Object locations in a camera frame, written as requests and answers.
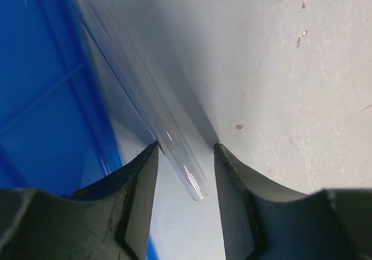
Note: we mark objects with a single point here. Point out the blue divided plastic bin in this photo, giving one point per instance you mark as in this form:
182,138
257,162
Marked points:
56,135

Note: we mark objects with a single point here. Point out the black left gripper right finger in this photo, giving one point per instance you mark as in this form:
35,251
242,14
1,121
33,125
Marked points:
262,219

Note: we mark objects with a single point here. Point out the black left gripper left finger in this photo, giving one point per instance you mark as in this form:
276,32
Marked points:
109,219

